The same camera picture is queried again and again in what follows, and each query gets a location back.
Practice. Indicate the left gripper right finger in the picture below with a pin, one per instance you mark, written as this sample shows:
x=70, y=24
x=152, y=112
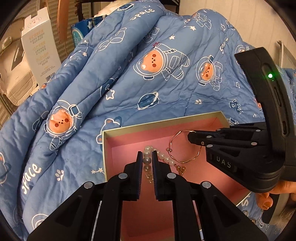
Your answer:
x=201, y=211

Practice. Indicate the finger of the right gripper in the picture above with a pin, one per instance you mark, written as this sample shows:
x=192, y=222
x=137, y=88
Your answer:
x=256, y=126
x=230, y=138

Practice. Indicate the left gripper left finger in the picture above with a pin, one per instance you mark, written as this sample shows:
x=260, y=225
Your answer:
x=93, y=211

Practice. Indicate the gold ring pendant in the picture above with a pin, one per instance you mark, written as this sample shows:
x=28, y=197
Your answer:
x=180, y=169

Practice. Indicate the thin gold bangle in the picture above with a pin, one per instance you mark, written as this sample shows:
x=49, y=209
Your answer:
x=181, y=150

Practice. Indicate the right hand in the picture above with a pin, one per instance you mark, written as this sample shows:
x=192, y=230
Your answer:
x=264, y=201

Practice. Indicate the mint box pink lining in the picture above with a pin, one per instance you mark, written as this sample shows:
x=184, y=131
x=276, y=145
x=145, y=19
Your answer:
x=147, y=218

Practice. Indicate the blue space bear quilt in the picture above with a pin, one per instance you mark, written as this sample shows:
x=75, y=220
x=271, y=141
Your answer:
x=142, y=63

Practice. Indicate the white baby high chair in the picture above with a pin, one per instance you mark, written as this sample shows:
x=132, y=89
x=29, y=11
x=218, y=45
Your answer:
x=17, y=79

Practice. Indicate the white tall carton box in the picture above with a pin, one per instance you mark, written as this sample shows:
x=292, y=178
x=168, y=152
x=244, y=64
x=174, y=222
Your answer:
x=40, y=47

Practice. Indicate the blue round package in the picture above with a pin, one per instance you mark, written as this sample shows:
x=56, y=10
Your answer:
x=80, y=29

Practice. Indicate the pink rolled mat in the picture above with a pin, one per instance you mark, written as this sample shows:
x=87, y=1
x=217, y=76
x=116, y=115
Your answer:
x=62, y=19

